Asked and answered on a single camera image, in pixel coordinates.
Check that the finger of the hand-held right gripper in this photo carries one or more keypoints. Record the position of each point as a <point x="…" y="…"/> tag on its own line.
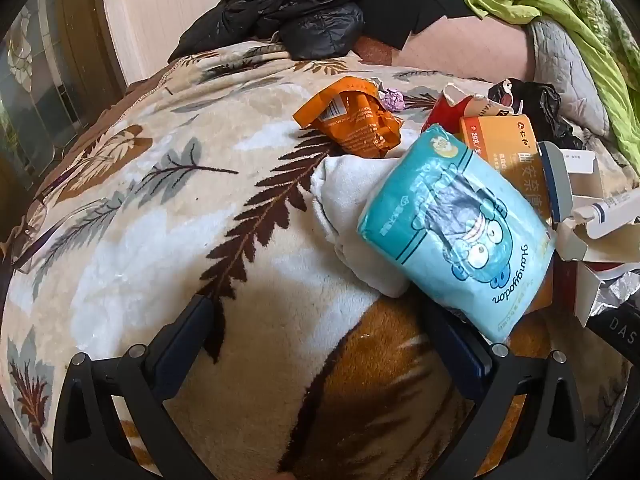
<point x="620" y="327"/>

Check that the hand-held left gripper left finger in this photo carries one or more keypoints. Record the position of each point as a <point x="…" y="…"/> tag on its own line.
<point x="187" y="332"/>

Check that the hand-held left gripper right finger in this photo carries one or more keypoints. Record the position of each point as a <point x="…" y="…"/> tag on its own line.
<point x="462" y="355"/>

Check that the light blue tissue pack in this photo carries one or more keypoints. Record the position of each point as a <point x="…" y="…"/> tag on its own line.
<point x="450" y="240"/>

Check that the orange medicine box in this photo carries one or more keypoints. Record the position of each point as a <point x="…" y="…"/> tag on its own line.
<point x="500" y="140"/>

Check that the purple wrapper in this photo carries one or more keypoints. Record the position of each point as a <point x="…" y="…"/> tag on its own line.
<point x="394" y="100"/>

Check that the silver foil blister pack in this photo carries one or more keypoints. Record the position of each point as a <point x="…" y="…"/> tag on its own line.
<point x="622" y="287"/>

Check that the torn white carton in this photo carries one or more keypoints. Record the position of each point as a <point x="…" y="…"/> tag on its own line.
<point x="575" y="245"/>

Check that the leaf print fleece blanket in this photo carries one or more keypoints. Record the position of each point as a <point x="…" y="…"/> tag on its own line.
<point x="165" y="240"/>

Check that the white ointment tube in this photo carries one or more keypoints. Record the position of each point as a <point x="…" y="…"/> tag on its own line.
<point x="612" y="210"/>

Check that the navy and white box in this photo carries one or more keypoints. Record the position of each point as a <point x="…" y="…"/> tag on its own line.
<point x="556" y="180"/>

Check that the white paper box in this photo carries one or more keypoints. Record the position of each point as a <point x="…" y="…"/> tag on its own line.
<point x="582" y="165"/>

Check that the eyeglasses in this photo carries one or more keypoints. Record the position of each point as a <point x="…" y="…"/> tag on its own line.
<point x="32" y="222"/>

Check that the white folded cloth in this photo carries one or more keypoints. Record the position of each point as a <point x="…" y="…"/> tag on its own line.
<point x="345" y="200"/>

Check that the black plastic bag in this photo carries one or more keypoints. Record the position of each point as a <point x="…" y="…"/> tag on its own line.
<point x="545" y="105"/>

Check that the torn red packet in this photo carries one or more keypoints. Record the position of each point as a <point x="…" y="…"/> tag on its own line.
<point x="442" y="115"/>

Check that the crumpled orange snack wrapper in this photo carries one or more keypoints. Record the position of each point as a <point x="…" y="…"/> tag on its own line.
<point x="350" y="120"/>

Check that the grey quilted pillow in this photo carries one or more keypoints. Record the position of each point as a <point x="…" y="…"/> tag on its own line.
<point x="565" y="70"/>

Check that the wooden door with glass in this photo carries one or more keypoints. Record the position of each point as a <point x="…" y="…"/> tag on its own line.
<point x="45" y="70"/>

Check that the pink bed sheet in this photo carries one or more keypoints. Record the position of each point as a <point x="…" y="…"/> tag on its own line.
<point x="460" y="55"/>

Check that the green patterned quilt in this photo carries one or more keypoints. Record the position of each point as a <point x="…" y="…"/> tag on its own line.
<point x="575" y="15"/>

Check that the black puffer jacket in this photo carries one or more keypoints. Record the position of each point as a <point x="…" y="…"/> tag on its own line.
<point x="290" y="0"/>

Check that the black cloth garment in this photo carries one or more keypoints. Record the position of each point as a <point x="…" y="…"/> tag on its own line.
<point x="410" y="0"/>

